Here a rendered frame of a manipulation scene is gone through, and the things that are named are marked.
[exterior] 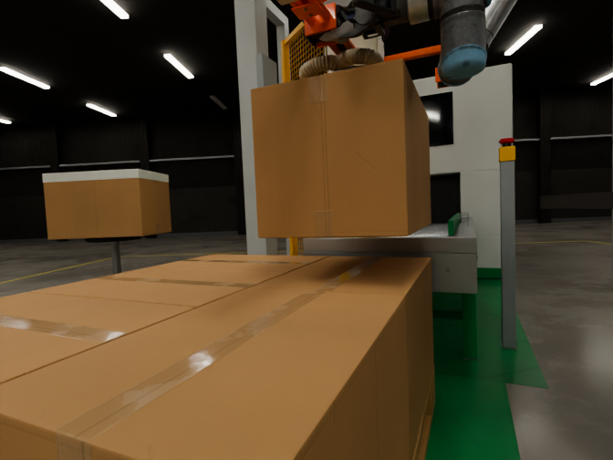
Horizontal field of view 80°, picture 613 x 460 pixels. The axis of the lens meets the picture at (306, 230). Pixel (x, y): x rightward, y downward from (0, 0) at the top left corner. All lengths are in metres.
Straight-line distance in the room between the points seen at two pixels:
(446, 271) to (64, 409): 1.27
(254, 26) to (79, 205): 1.59
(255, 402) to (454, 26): 0.80
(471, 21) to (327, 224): 0.53
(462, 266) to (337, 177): 0.74
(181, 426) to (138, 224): 2.05
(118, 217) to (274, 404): 2.13
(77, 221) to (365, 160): 2.03
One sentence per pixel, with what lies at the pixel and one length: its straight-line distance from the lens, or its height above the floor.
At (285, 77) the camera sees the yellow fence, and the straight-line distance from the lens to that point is 3.19.
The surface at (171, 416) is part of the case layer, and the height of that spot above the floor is 0.54.
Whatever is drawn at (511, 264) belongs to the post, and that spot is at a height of 0.43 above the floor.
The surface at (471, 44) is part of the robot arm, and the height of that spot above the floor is 1.06.
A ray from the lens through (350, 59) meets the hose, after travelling 1.06.
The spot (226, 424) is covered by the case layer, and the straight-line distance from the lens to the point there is 0.39.
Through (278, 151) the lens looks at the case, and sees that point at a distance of 0.97.
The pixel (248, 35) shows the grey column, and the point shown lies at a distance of 2.78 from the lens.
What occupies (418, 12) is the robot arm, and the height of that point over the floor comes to 1.16.
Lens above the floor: 0.74
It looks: 3 degrees down
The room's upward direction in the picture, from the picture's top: 2 degrees counter-clockwise
